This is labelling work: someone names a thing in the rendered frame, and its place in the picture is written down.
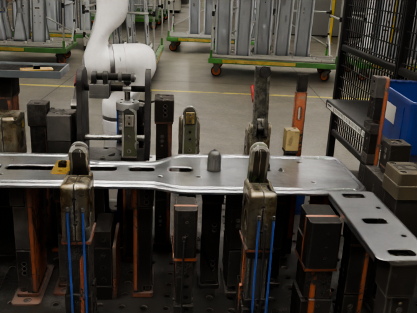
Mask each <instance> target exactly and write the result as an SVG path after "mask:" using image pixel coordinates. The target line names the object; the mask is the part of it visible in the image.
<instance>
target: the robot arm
mask: <svg viewBox="0 0 417 313"><path fill-rule="evenodd" d="M127 13H128V0H96V22H95V25H94V30H93V32H92V35H91V38H90V39H89V42H88V44H87V47H86V49H85V52H84V55H83V60H82V67H86V69H87V78H88V80H89V81H91V71H97V73H103V71H108V72H109V73H119V72H122V73H128V74H131V72H134V73H135V75H136V80H135V82H134V83H132V82H131V84H129V86H144V85H145V70H146V69H151V78H152V77H153V75H154V73H155V71H156V67H157V66H156V64H157V60H156V54H155V53H154V51H153V50H152V49H151V48H150V47H149V46H147V45H145V44H142V43H121V44H109V37H110V35H111V33H112V32H113V31H114V30H115V29H117V28H118V27H119V26H120V25H121V24H122V23H123V22H124V20H125V18H126V16H127ZM140 94H141V92H131V93H130V99H134V100H136V99H139V98H140ZM119 99H124V91H115V92H113V93H111V95H110V98H108V99H103V100H102V123H103V131H104V134H114V135H117V112H116V101H117V100H119ZM116 142H117V141H116V140H105V141H104V147H115V148H117V146H116Z"/></svg>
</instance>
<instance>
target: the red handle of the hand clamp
mask: <svg viewBox="0 0 417 313"><path fill-rule="evenodd" d="M250 88H251V98H252V102H253V98H254V85H252V86H251V87H250ZM256 130H257V132H262V131H263V130H264V126H263V124H262V119H257V127H256Z"/></svg>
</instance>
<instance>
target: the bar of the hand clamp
mask: <svg viewBox="0 0 417 313"><path fill-rule="evenodd" d="M270 75H271V67H270V66H255V71H254V98H253V136H256V127H257V119H264V120H263V126H264V130H263V133H262V134H263V136H267V125H268V112H269V88H270Z"/></svg>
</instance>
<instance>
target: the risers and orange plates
mask: <svg viewBox="0 0 417 313"><path fill-rule="evenodd" d="M94 278H96V284H97V295H96V297H97V300H113V299H116V298H117V291H118V286H119V278H120V222H118V223H117V225H116V228H115V219H114V213H98V216H97V220H96V229H95V232H94ZM174 282H175V262H174Z"/></svg>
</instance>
